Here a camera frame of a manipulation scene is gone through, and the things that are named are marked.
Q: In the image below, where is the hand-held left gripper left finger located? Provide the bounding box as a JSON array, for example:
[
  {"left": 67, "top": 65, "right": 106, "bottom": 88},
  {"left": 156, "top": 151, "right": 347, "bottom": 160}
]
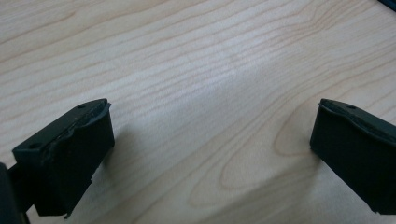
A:
[{"left": 11, "top": 98, "right": 116, "bottom": 219}]

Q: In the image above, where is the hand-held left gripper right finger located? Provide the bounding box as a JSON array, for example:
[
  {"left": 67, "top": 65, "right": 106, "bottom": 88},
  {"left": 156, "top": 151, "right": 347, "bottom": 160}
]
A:
[{"left": 309, "top": 98, "right": 396, "bottom": 216}]

